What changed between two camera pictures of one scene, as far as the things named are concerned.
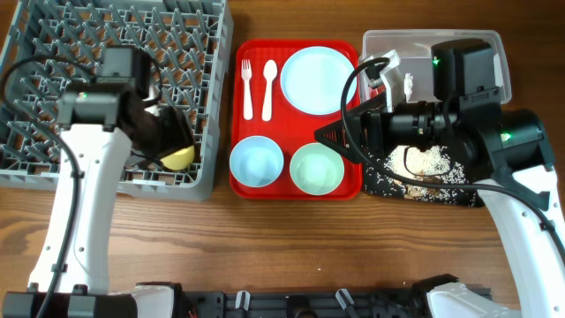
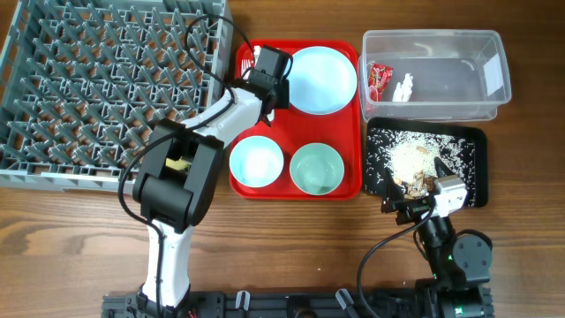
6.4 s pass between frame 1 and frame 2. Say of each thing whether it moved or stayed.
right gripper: moved
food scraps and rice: stayed
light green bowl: stayed
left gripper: moved
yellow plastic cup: stayed
